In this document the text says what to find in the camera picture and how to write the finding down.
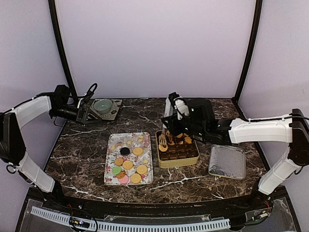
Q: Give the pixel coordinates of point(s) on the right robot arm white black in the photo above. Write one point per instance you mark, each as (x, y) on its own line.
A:
(197, 119)

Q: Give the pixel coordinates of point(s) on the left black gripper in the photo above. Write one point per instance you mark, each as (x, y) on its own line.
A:
(82, 115)

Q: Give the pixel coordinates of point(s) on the green macaron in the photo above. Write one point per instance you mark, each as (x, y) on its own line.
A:
(116, 170)

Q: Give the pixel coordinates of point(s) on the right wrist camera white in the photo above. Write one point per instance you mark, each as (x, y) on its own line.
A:
(178, 104)

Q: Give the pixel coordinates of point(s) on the floral rectangular tray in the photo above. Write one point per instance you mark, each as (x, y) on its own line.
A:
(131, 140)

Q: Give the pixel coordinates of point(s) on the left black frame post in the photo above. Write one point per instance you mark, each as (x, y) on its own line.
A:
(61, 49)

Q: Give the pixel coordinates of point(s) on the silver tin lid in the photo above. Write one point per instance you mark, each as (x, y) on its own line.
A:
(227, 161)

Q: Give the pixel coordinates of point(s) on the right black frame post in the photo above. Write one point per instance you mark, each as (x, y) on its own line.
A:
(250, 49)

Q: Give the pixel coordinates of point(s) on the gold cookie tin box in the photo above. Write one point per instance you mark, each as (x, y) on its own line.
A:
(177, 153)

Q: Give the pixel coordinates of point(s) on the round waffle cookie bottom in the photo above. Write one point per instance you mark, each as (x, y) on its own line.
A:
(135, 178)

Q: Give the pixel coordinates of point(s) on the pink macaron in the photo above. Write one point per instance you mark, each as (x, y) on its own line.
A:
(124, 180)

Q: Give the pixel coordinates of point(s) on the green ceramic bowl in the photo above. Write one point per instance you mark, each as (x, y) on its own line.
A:
(102, 106)

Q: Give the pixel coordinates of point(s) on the white cable duct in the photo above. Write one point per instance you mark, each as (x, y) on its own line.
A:
(123, 224)

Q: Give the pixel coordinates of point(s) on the chocolate chip cookie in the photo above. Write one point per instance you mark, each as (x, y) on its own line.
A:
(121, 175)

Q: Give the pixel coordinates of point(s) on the brown round cookie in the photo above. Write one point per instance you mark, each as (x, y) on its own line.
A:
(118, 161)

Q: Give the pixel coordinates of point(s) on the black sandwich cookie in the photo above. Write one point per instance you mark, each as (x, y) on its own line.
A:
(124, 151)

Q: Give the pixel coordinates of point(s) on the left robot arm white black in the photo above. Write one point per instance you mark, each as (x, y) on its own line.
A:
(18, 134)

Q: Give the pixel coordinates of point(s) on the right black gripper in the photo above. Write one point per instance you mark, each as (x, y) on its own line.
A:
(173, 127)

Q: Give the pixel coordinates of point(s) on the floral square coaster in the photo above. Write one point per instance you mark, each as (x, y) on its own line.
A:
(111, 115)

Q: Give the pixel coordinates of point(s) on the black frame post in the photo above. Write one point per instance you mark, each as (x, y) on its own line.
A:
(61, 49)
(250, 49)

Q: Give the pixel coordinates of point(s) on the metal serving tongs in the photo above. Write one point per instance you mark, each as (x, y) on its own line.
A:
(164, 133)

